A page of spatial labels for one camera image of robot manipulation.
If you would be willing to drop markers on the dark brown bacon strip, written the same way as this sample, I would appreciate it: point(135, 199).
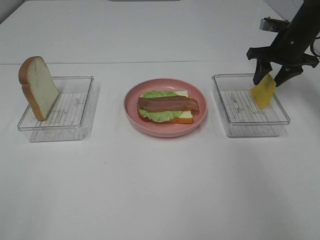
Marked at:
point(142, 102)

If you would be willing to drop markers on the pink bacon strip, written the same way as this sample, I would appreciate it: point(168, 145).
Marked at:
point(171, 103)

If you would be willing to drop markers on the right clear plastic tray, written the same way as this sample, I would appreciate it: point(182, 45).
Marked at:
point(240, 115)

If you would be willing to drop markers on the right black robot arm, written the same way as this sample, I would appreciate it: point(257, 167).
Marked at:
point(309, 7)

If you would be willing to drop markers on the clear plastic tray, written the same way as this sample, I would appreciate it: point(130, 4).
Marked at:
point(240, 115)
point(72, 115)

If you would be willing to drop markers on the pink plate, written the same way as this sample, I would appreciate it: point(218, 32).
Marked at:
point(164, 130)

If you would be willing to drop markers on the bread slice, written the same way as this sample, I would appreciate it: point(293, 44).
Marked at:
point(186, 118)
point(38, 86)

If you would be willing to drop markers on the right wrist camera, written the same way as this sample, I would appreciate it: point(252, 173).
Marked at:
point(273, 25)

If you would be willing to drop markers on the yellow cheese slice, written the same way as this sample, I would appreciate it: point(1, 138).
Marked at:
point(263, 92)

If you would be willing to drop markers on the left clear plastic tray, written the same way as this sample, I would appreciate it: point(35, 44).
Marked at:
point(72, 115)

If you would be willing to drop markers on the green lettuce leaf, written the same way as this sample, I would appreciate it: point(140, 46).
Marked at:
point(161, 116)

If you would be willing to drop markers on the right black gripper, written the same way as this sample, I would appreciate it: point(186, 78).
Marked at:
point(287, 49)

